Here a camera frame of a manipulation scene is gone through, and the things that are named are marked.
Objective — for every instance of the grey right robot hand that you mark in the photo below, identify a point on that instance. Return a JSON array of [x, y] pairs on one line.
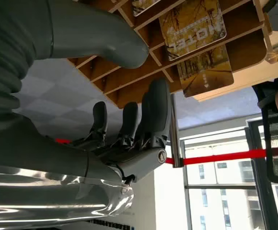
[[57, 158]]

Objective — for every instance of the wooden slotted card holder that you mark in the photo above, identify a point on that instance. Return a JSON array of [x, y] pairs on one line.
[[129, 89]]

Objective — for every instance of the red barrier belt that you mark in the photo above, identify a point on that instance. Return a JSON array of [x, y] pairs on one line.
[[225, 156], [62, 141]]

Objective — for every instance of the chrome stanchion post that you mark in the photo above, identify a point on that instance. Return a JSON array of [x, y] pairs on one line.
[[174, 133]]

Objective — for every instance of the glass window with frame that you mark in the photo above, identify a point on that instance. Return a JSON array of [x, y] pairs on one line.
[[186, 203]]

